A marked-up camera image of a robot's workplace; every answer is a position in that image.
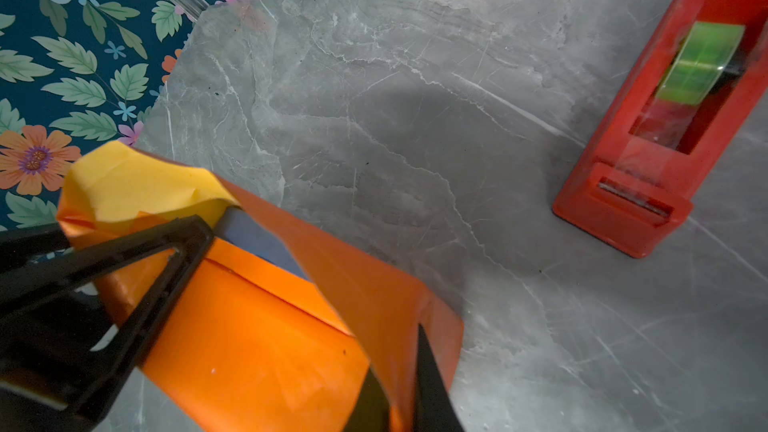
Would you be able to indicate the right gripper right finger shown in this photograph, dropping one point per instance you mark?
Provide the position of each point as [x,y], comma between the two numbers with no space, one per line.
[433,410]

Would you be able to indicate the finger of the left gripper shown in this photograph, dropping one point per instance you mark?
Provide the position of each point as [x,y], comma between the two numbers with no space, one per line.
[75,323]
[20,246]

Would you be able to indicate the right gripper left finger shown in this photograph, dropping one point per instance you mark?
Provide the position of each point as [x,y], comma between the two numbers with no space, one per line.
[371,412]

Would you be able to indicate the yellow orange wrapping paper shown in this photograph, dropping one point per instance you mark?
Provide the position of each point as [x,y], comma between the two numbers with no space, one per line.
[249,346]

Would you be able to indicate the blue gift box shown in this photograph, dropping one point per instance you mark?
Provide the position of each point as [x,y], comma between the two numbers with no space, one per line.
[240,229]

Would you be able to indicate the red tape dispenser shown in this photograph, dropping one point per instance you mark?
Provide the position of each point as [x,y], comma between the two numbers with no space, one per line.
[697,80]

